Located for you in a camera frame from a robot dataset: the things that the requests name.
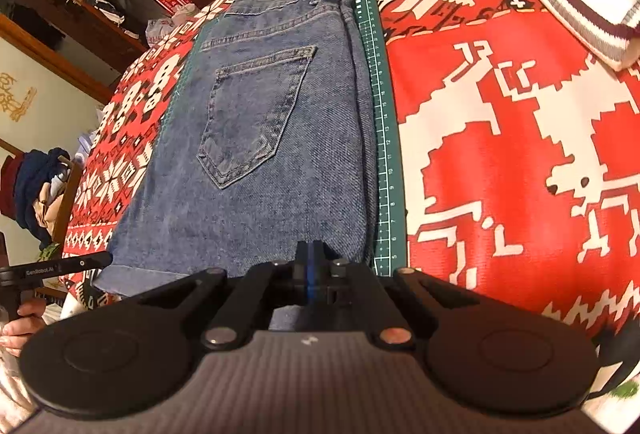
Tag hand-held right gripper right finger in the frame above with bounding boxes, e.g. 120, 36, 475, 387
312, 240, 496, 351

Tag wooden chair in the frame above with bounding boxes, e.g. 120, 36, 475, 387
50, 158, 84, 246

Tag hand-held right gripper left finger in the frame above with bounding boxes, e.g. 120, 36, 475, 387
131, 241, 313, 351

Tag green cutting mat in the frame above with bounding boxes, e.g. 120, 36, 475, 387
160, 0, 407, 278

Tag red patterned blanket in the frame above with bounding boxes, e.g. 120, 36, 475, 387
62, 0, 640, 355

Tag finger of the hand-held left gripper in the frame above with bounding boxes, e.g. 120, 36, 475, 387
0, 250, 113, 283

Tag person's fluffy white clothing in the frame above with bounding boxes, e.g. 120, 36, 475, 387
0, 354, 44, 421

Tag blue denim shorts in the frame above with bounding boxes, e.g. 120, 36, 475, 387
92, 0, 382, 301

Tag navy blue knit cloth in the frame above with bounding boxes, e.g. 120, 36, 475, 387
14, 149, 74, 246

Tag crumpled clear plastic bag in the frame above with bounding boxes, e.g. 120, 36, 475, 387
146, 4, 199, 47

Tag brown wooden door frame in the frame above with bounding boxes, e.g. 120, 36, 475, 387
0, 0, 147, 106

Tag person's left hand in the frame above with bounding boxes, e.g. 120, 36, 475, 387
0, 300, 49, 358

